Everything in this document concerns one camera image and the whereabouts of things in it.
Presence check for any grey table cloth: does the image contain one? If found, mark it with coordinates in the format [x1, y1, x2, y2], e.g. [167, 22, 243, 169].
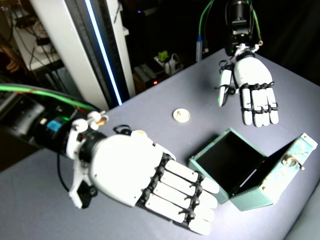
[0, 47, 320, 240]

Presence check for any black device with red light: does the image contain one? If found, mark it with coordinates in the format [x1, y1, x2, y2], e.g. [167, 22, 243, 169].
[133, 63, 164, 91]

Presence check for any white power strip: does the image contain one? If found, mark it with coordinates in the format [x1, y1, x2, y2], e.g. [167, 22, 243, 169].
[153, 53, 185, 75]

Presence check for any white column with blue light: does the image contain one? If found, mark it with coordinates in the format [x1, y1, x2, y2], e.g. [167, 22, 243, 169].
[29, 0, 137, 111]

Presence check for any small round cream disc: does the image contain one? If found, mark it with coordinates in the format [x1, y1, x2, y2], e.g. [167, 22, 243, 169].
[172, 107, 191, 124]

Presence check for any cluttered white shelf with cables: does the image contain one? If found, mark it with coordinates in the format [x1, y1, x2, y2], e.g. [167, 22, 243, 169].
[0, 0, 66, 76]

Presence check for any teal metal hinged box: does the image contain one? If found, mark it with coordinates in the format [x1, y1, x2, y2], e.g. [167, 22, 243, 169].
[187, 127, 319, 212]

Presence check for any green cable along arm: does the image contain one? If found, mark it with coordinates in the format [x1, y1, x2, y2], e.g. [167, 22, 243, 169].
[0, 84, 102, 113]

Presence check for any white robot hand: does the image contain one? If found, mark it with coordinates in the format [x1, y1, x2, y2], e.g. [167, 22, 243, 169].
[215, 53, 280, 128]
[90, 129, 221, 236]

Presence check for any green cable with grey plug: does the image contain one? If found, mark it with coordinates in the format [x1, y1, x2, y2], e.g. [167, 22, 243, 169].
[195, 0, 216, 63]

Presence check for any green plug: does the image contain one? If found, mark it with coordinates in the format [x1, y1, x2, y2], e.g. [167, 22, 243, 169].
[157, 49, 169, 62]

